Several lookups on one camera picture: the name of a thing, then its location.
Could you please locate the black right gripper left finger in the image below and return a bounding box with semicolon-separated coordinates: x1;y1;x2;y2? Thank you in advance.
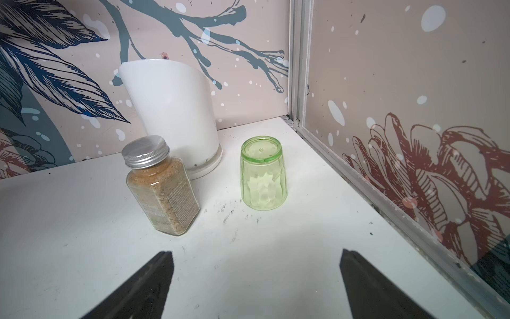
83;251;174;318

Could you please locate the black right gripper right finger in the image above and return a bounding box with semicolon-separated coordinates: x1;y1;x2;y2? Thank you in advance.
339;249;433;318

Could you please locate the glass spice jar silver lid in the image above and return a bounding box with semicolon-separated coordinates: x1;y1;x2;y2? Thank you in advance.
122;135;200;236

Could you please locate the green glass cup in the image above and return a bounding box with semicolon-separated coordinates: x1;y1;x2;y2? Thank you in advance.
240;136;288;211

